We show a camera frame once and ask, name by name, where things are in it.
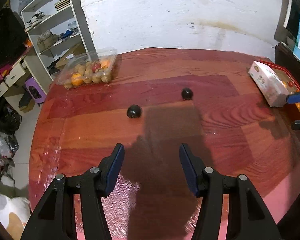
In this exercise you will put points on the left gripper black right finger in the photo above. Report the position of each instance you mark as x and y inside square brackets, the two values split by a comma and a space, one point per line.
[248, 215]

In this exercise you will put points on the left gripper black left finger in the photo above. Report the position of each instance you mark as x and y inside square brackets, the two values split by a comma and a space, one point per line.
[54, 215]

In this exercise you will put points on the dark black plum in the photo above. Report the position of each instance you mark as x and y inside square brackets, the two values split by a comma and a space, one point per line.
[187, 94]
[134, 111]

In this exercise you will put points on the red cardboard tray box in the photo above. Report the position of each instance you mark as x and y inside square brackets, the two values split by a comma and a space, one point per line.
[287, 79]

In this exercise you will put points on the dark wooden cabinet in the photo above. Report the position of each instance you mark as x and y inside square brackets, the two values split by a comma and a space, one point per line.
[285, 58]

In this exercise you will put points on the white tissue pack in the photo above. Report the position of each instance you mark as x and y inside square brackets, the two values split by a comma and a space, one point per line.
[271, 87]

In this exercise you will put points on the pink table mat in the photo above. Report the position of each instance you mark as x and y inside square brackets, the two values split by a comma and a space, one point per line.
[278, 202]

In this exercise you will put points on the purple plastic stool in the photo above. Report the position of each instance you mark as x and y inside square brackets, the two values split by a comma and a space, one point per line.
[35, 91]

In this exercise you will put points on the white drawer cabinet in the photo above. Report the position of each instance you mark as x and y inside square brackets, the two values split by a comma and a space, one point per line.
[12, 86]

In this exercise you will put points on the clear plastic fruit container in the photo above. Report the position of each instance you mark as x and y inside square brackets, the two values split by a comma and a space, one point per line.
[92, 67]

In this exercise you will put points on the white shelving unit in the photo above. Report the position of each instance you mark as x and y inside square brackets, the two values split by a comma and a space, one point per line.
[63, 26]

